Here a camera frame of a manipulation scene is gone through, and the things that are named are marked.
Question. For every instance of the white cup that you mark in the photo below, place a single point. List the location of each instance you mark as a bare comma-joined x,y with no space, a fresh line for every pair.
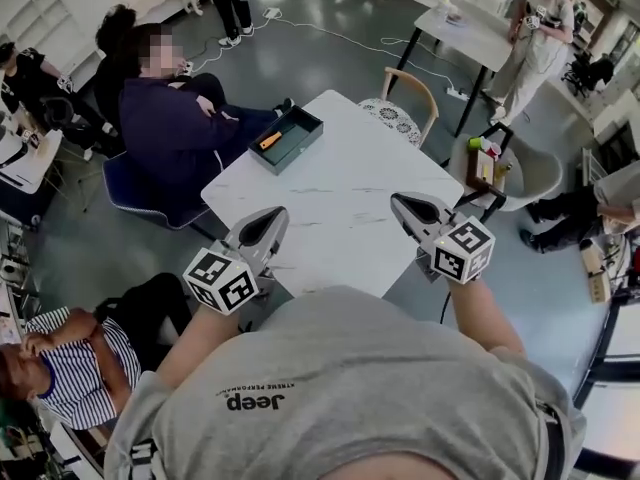
485,144

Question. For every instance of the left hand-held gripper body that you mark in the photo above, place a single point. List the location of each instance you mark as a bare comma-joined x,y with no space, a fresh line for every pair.
220,283

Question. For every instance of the person's right forearm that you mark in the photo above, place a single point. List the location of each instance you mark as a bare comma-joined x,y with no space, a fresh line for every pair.
480,318

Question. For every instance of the black office chair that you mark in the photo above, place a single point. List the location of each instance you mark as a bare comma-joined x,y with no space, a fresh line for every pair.
587,75

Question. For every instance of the green cup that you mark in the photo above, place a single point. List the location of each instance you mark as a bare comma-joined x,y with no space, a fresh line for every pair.
474,142

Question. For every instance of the white side table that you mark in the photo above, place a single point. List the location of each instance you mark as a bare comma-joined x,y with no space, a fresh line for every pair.
25,173

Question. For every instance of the white power strip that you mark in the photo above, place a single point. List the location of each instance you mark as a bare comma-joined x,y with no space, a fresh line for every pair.
187,65
457,92
272,13

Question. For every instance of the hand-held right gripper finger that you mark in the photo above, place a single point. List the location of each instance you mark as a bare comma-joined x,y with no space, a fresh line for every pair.
407,220
430,208

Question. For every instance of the wooden chair with patterned cushion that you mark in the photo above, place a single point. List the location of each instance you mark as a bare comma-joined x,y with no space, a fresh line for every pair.
395,118

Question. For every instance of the white wall shelf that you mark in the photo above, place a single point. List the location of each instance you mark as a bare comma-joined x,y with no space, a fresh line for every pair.
45,18

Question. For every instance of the grey shell chair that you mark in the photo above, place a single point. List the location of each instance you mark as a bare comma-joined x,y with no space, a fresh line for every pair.
540,173

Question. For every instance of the blue chair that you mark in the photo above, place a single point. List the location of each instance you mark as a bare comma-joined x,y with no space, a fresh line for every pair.
135,193

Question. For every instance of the person's grey t-shirt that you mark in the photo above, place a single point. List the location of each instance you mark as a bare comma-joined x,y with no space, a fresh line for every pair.
325,378

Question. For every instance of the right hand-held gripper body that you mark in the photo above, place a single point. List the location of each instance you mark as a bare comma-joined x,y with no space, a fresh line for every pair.
465,253

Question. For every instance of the dark green box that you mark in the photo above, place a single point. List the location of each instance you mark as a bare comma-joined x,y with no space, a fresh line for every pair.
295,153

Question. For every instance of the person's left forearm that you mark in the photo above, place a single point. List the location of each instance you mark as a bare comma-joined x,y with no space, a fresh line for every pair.
195,343

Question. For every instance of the brown wooden box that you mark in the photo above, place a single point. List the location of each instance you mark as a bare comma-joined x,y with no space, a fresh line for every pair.
475,173

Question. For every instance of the black framed glass door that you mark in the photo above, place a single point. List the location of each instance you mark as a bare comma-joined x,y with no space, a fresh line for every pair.
620,408

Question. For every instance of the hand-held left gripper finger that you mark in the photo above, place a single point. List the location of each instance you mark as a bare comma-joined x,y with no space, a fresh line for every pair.
245,228
275,233

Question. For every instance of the small round dish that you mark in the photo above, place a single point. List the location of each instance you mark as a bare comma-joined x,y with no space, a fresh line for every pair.
454,17

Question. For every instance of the black metal frame stand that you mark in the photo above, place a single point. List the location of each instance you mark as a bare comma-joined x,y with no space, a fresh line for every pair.
501,131

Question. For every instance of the grey table black legs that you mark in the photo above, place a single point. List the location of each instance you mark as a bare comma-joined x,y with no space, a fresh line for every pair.
470,38

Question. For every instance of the olive bottle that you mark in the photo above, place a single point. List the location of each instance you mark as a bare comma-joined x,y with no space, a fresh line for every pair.
505,168

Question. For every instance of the red cup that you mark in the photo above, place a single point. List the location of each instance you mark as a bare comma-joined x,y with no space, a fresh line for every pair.
494,151

